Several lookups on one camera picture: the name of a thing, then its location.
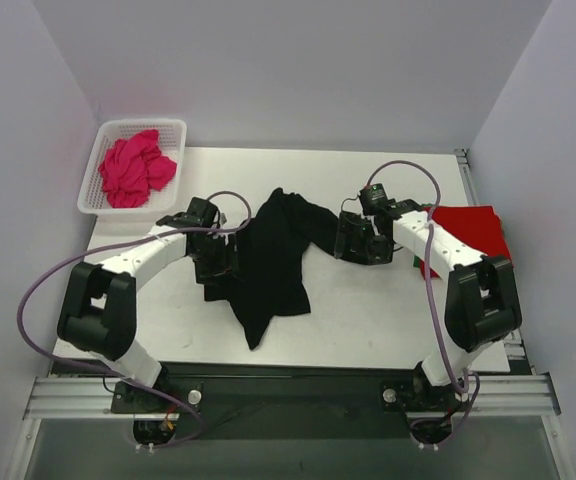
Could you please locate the red folded t shirt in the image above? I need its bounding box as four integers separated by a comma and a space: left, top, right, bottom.
432, 206, 511, 259

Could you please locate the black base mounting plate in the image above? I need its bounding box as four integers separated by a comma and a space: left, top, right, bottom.
110, 362, 467, 444

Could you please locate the black t shirt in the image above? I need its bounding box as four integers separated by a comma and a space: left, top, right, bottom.
204, 188, 338, 350

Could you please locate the pink t shirt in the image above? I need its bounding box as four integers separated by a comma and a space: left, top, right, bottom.
98, 129, 177, 208

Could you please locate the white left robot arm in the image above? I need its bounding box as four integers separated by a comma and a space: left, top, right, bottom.
57, 197, 240, 412

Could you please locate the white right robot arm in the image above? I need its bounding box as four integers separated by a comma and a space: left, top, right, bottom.
334, 183, 522, 408

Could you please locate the white plastic basket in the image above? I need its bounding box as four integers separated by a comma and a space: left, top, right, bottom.
77, 118, 187, 216

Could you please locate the aluminium frame rail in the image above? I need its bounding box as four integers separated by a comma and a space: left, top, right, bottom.
23, 375, 561, 420

